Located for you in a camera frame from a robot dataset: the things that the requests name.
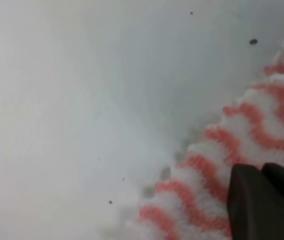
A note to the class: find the pink white wavy striped towel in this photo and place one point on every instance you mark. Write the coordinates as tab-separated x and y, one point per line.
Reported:
191	204

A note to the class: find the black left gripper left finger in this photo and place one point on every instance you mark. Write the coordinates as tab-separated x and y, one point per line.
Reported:
246	218

